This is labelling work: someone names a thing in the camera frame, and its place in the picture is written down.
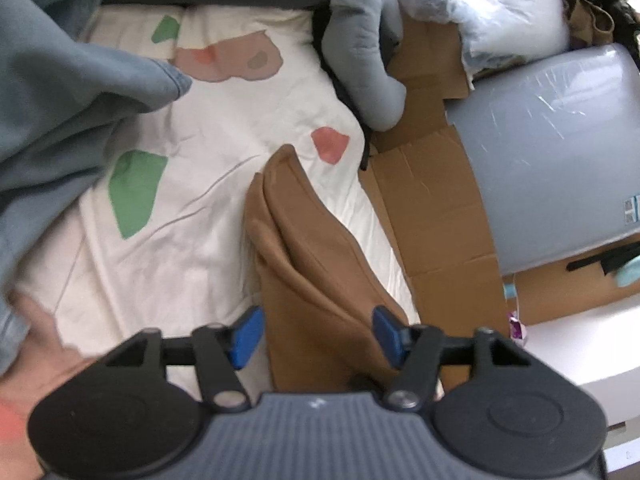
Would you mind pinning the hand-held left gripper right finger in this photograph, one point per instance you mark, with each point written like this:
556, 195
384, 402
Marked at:
389, 336

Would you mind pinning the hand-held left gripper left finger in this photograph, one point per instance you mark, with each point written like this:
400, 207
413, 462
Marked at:
247, 339

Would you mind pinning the brown printed t-shirt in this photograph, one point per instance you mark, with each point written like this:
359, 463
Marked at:
310, 260

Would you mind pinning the white purple detergent bag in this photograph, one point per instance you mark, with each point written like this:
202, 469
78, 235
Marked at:
516, 330

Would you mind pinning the flattened cardboard sheet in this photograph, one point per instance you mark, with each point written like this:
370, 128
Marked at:
435, 210

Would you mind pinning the tall cardboard box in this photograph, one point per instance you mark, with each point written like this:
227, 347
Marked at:
565, 295

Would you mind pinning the cream bear print bed sheet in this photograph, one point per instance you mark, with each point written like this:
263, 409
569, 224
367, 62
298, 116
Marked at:
210, 130

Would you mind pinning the grey plastic-wrapped mattress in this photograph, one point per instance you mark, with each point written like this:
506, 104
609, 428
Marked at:
550, 160

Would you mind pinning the light blue detergent bottle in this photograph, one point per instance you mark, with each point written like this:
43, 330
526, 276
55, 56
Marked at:
629, 272

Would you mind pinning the grey neck pillow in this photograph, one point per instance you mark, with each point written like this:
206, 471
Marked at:
360, 50

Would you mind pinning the blue-grey denim garment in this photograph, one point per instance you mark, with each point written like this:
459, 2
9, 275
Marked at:
50, 110

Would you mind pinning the white pillow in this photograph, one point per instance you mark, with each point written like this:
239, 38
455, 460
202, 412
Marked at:
490, 5

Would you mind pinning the dark clothing pile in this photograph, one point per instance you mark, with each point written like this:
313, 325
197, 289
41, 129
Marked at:
600, 0

